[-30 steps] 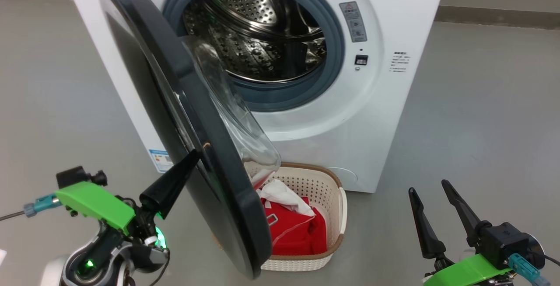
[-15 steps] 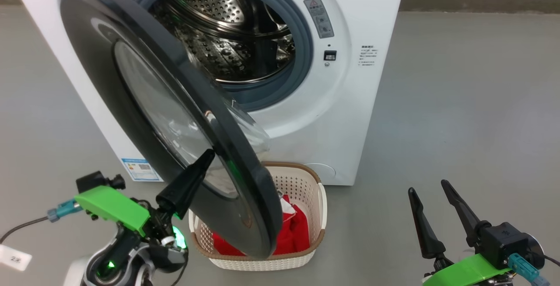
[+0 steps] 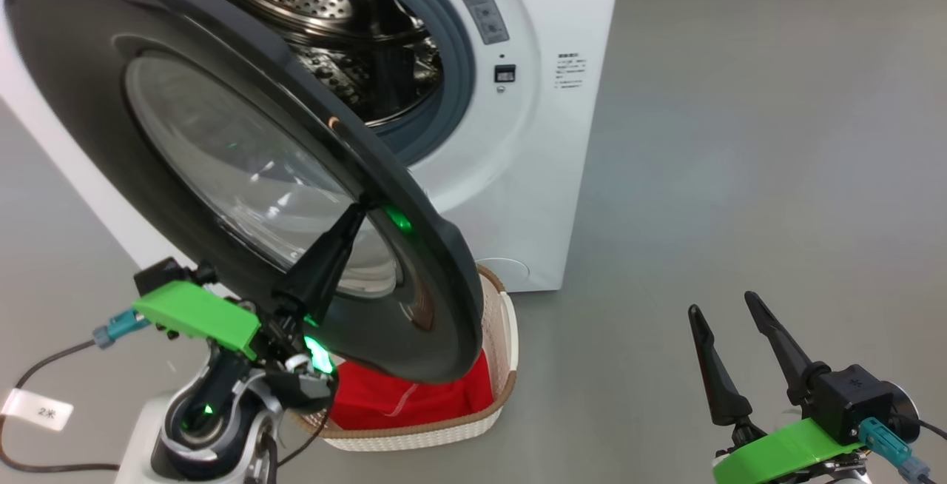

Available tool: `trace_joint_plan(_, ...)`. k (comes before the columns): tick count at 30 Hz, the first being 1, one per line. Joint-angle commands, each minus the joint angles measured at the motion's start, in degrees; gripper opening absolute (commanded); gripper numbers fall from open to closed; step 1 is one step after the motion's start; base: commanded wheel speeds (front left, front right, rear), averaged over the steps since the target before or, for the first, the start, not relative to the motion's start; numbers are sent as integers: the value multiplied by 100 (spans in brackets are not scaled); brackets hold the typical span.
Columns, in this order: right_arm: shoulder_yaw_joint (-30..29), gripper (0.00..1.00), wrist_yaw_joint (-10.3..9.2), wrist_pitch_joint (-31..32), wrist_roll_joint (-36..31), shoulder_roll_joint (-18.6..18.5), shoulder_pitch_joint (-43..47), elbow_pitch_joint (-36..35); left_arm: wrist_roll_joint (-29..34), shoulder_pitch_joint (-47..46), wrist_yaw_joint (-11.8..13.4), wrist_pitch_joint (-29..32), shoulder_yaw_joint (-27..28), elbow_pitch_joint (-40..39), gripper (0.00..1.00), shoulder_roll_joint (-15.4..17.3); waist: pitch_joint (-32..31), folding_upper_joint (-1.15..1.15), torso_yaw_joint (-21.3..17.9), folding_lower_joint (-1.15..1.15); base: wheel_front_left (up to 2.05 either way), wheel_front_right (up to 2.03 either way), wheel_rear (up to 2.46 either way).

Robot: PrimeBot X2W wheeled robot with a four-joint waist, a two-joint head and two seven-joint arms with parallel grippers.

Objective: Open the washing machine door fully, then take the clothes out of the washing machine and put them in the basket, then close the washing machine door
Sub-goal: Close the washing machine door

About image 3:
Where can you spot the white front-load washing machine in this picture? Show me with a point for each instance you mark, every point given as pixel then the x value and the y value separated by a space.
pixel 547 173

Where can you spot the grey warning sticker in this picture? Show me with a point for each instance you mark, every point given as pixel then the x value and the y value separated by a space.
pixel 481 9

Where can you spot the cream perforated basket brown rim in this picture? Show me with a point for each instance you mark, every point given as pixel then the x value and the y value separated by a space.
pixel 503 336

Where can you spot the dark round glass washer door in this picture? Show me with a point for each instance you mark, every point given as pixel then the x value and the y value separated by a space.
pixel 148 47

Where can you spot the grey rubber door gasket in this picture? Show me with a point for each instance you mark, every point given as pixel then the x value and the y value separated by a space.
pixel 460 62

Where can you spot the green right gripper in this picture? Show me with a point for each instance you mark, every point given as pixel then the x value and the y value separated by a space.
pixel 784 454

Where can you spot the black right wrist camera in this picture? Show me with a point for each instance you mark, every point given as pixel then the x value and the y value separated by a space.
pixel 851 399

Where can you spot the red garment with white seam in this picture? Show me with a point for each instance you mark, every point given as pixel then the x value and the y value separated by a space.
pixel 414 402

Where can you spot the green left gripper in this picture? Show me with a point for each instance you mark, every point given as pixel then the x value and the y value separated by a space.
pixel 200 314

